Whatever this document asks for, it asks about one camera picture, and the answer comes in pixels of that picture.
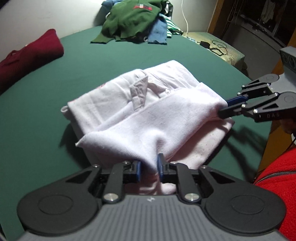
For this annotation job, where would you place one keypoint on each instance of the blue knit garment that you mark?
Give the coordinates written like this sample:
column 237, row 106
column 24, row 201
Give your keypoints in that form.
column 158, row 31

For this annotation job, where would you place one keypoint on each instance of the white polo shirt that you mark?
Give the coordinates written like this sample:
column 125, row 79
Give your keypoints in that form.
column 143, row 113

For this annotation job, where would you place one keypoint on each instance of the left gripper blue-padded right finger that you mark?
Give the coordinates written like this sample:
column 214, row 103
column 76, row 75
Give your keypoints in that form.
column 180, row 175

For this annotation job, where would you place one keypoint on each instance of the folded dark red sweater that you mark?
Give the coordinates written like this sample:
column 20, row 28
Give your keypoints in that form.
column 19, row 63

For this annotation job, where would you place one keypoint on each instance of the red object at edge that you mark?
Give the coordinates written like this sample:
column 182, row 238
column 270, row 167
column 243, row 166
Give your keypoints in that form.
column 279, row 178

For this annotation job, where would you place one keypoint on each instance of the green white striped shirt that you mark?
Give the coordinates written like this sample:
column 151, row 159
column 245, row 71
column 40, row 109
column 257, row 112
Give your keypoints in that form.
column 172, row 29

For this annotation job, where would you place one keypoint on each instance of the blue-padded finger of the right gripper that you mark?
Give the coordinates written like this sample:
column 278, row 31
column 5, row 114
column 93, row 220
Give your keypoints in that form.
column 231, row 111
column 236, row 100

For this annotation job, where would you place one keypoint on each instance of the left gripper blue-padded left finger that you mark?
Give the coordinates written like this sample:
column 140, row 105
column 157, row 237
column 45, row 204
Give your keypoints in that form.
column 126, row 172

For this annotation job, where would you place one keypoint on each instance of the dark green knit sweater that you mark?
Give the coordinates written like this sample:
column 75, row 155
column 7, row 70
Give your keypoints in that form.
column 129, row 20

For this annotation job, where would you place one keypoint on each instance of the black charger adapter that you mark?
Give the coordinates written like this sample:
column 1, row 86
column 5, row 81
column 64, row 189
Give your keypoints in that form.
column 205, row 44

